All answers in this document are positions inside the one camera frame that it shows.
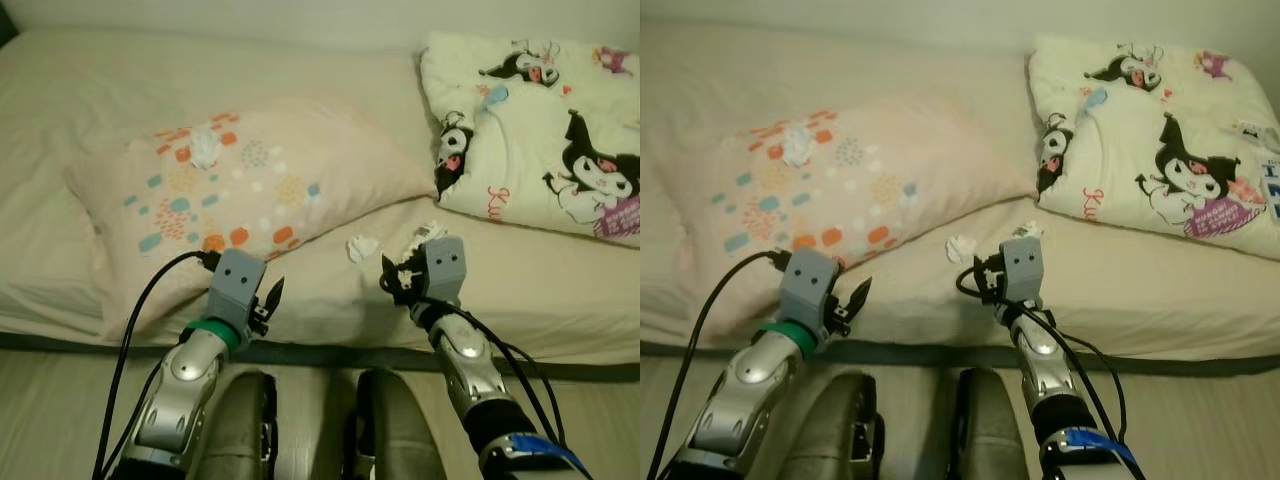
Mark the pink pillow with coloured spots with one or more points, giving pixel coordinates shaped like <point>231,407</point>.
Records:
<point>900,160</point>
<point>300,160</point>

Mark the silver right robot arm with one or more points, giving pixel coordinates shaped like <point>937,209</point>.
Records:
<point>1040,370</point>
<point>465,350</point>

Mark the crumpled white tissue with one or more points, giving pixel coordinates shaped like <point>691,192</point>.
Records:
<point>430,230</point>
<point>362,248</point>
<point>207,148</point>
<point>962,248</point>
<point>797,147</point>
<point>1028,231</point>

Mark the grey left robot leg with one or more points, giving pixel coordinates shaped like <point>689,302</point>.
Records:
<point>235,430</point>
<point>835,430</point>

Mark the grey robot leg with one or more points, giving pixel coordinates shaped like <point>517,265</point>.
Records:
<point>990,430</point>
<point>835,430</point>
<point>400,430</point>
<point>235,430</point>

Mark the grey right robot leg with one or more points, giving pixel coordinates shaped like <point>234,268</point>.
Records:
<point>400,430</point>
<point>990,430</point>

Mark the folded cream cartoon print blanket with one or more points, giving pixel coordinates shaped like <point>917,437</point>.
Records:
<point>1130,130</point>
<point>520,130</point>

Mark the mattress with cream sheet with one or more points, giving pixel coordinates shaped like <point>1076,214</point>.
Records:
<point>700,90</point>
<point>80,90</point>

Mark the white book with blue letters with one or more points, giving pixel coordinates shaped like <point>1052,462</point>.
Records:
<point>1273,190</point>

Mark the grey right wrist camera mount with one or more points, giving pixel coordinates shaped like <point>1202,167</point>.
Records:
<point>443,265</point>
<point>1022,265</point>

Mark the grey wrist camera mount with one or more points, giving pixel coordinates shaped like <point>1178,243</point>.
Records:
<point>808,280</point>
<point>1022,265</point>
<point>443,265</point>
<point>235,280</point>

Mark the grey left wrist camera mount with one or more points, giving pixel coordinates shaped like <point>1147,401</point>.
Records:
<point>235,280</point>
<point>808,280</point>

